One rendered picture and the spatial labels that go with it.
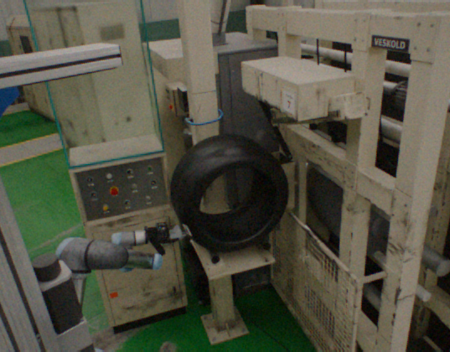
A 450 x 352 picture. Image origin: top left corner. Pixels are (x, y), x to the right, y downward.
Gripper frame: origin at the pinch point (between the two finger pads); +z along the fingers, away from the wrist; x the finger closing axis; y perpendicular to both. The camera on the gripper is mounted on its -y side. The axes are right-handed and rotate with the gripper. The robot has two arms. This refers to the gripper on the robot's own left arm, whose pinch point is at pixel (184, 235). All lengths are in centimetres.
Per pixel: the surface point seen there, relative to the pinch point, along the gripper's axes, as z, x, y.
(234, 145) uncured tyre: 22, -5, 49
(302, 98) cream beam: 37, -36, 76
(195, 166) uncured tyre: 3.6, -6.2, 39.9
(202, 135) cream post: 15, 26, 44
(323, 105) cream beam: 46, -36, 73
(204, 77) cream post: 16, 26, 74
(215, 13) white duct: 35, 73, 102
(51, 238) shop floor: -87, 206, -113
